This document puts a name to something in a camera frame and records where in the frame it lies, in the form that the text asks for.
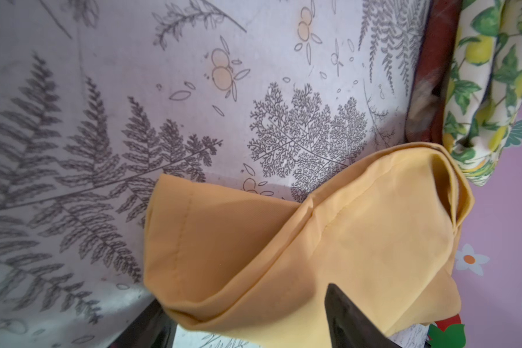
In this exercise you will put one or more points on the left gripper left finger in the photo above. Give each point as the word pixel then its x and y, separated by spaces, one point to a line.
pixel 152 328

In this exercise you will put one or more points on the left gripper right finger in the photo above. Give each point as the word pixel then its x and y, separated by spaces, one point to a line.
pixel 348 326

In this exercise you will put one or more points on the tan cloth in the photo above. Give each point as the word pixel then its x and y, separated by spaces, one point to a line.
pixel 385 230

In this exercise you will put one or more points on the red plaid skirt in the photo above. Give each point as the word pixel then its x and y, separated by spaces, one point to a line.
pixel 429 89

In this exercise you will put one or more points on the yellow lemon print skirt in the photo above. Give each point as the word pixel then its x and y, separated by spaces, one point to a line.
pixel 484 92

